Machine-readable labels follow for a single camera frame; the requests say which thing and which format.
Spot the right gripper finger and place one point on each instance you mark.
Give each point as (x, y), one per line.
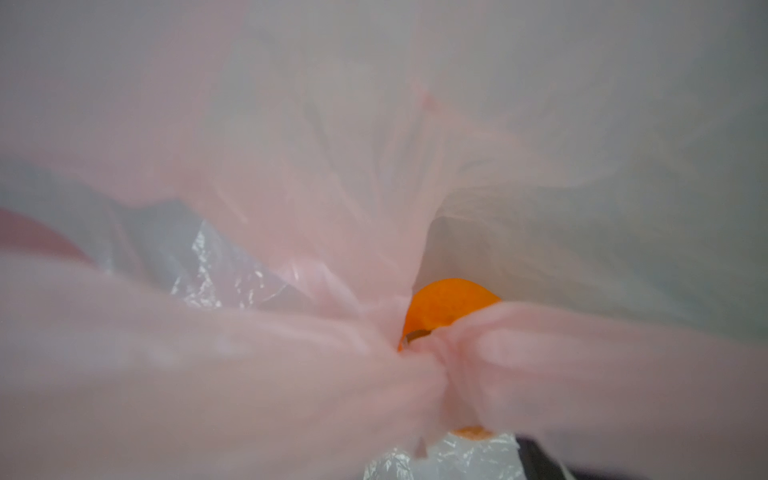
(537, 465)

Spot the pink plastic bag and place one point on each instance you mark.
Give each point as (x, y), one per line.
(234, 202)

